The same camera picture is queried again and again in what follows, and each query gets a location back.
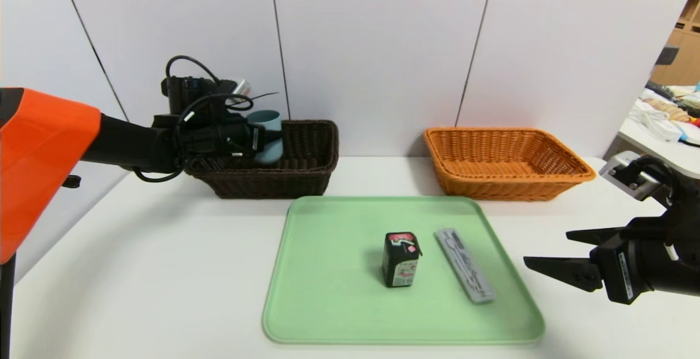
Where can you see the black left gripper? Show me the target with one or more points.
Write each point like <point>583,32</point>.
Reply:
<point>255,139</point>

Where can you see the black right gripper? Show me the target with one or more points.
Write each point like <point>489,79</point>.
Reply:
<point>622,272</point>

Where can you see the blue plastic cup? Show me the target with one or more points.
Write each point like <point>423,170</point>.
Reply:
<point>270,154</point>

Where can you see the clear plastic cutlery case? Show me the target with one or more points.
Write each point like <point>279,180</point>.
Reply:
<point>465,266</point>

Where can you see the small black food carton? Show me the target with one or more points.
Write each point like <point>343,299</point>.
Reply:
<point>400,260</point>

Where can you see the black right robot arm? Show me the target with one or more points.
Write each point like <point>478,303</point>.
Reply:
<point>681,274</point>

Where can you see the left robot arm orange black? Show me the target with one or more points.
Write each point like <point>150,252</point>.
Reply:
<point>44,156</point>

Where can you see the dark brown wicker basket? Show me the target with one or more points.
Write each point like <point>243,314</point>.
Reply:
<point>284,181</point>

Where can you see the orange wicker basket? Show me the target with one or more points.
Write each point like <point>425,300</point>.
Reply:
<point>492,186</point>

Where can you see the white background table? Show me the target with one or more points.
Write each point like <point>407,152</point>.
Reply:
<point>683,156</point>

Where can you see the white crumpled cloth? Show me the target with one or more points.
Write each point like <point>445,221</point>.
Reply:
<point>656,122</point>

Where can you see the beige knitted cloth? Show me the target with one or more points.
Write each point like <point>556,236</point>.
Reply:
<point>670,110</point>

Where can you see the green plastic tray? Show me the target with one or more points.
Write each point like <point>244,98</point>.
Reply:
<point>339,304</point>

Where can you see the wooden shelf unit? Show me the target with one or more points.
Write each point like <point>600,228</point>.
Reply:
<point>686,58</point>

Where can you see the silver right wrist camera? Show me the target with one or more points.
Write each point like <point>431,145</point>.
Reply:
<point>620,167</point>

